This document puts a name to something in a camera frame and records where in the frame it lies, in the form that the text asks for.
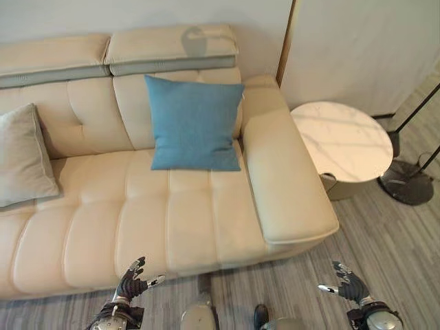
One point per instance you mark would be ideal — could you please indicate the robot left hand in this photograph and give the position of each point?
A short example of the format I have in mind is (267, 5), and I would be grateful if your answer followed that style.
(132, 282)

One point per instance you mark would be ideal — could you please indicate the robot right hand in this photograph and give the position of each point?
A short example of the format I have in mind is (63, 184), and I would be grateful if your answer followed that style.
(350, 284)

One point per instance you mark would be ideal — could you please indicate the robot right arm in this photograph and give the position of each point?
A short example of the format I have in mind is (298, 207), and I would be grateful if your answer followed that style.
(374, 316)

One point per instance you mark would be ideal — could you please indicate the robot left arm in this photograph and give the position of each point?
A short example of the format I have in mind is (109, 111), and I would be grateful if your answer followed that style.
(111, 314)

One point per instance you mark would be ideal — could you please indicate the cream leather sofa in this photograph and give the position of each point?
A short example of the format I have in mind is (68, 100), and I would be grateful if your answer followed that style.
(137, 213)

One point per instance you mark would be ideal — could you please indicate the robot left leg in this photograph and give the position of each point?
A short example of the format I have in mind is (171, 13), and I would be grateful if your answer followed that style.
(201, 309)

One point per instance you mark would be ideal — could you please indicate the robot leg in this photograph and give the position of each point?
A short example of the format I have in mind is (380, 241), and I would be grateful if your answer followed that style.
(275, 319)
(201, 309)

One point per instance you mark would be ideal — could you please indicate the robot right leg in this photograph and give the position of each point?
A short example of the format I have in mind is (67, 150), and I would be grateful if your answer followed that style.
(275, 319)

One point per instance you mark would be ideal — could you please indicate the black floor lamp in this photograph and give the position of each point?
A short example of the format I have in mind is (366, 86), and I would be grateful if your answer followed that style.
(409, 178)

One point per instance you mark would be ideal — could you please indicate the round white marble side table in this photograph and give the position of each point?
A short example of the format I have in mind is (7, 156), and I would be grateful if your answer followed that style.
(340, 141)

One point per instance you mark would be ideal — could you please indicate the grey beige cushion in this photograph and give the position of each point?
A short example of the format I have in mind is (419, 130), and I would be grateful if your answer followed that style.
(20, 158)

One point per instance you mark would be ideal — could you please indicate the blue square cushion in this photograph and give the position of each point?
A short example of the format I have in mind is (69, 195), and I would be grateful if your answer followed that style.
(194, 123)

